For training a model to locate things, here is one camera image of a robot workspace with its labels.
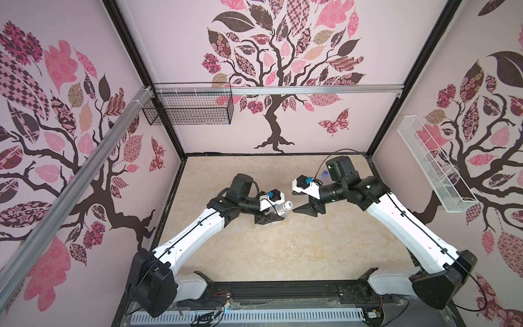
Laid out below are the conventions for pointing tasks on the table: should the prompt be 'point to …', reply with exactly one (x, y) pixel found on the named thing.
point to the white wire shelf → (436, 167)
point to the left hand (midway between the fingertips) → (278, 212)
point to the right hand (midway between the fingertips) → (295, 201)
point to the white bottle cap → (287, 205)
